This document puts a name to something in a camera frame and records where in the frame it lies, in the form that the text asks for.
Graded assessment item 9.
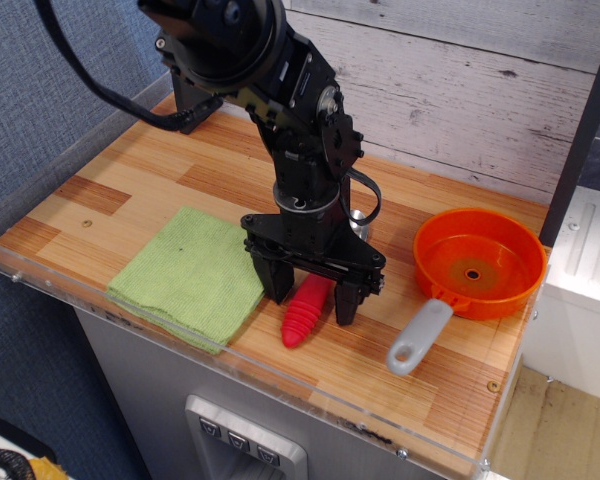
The green cloth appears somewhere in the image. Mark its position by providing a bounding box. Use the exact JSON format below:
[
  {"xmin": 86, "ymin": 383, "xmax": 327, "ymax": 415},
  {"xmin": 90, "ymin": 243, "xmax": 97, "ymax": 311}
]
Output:
[{"xmin": 107, "ymin": 207, "xmax": 264, "ymax": 355}]

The orange pan grey handle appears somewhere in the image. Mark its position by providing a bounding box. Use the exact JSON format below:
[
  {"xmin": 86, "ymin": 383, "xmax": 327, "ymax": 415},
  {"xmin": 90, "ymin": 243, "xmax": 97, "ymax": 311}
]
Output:
[{"xmin": 386, "ymin": 208, "xmax": 547, "ymax": 376}]

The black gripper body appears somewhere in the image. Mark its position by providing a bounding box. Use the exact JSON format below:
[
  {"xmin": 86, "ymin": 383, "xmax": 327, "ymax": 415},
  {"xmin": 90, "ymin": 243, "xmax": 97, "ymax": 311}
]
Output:
[{"xmin": 241, "ymin": 199, "xmax": 386, "ymax": 295}]

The dark left post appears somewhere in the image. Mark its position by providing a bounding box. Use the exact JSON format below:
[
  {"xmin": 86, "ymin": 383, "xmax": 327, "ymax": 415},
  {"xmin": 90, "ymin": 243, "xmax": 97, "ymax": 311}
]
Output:
[{"xmin": 171, "ymin": 73, "xmax": 223, "ymax": 134}]

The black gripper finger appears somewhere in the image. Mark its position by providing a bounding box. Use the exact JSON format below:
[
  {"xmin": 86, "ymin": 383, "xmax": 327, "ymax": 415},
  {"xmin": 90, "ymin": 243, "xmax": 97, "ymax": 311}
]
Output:
[
  {"xmin": 334, "ymin": 281, "xmax": 370, "ymax": 326},
  {"xmin": 251, "ymin": 252, "xmax": 295, "ymax": 304}
]

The dark post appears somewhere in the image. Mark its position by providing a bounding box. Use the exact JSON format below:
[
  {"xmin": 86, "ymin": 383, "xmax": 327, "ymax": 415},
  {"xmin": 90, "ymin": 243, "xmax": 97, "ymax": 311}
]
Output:
[
  {"xmin": 539, "ymin": 64, "xmax": 600, "ymax": 248},
  {"xmin": 171, "ymin": 73, "xmax": 223, "ymax": 134}
]

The silver button panel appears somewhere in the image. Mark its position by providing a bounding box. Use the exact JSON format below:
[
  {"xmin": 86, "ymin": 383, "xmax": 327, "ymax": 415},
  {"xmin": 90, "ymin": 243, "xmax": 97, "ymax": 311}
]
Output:
[{"xmin": 185, "ymin": 395, "xmax": 309, "ymax": 479}]

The dark right post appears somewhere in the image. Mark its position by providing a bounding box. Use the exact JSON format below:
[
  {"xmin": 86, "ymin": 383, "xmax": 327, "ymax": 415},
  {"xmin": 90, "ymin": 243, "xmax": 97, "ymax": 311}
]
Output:
[{"xmin": 539, "ymin": 64, "xmax": 600, "ymax": 248}]

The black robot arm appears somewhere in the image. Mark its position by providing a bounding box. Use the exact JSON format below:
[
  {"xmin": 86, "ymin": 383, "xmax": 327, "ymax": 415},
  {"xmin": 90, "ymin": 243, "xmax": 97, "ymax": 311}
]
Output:
[{"xmin": 139, "ymin": 1, "xmax": 386, "ymax": 326}]

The white side cabinet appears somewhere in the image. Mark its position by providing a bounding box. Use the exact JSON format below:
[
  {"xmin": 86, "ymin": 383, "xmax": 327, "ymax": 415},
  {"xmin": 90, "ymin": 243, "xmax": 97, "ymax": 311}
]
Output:
[{"xmin": 522, "ymin": 186, "xmax": 600, "ymax": 398}]

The yellow object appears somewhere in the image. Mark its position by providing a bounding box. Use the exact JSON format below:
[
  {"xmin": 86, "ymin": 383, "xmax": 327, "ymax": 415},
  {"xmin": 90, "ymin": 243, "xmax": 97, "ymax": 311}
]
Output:
[{"xmin": 29, "ymin": 457, "xmax": 71, "ymax": 480}]

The black braided cable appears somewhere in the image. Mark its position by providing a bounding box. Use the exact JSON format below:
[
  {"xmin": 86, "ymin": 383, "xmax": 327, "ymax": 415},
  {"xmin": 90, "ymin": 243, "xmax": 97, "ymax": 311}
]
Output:
[{"xmin": 32, "ymin": 0, "xmax": 216, "ymax": 134}]

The clear acrylic guard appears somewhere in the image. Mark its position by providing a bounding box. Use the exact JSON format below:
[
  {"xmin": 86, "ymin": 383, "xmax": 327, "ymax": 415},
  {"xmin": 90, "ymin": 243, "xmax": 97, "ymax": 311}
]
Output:
[{"xmin": 0, "ymin": 67, "xmax": 547, "ymax": 479}]

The red handled metal spoon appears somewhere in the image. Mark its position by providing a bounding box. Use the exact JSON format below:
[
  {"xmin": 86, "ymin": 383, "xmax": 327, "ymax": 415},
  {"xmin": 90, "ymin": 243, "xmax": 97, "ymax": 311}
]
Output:
[{"xmin": 281, "ymin": 209, "xmax": 372, "ymax": 349}]

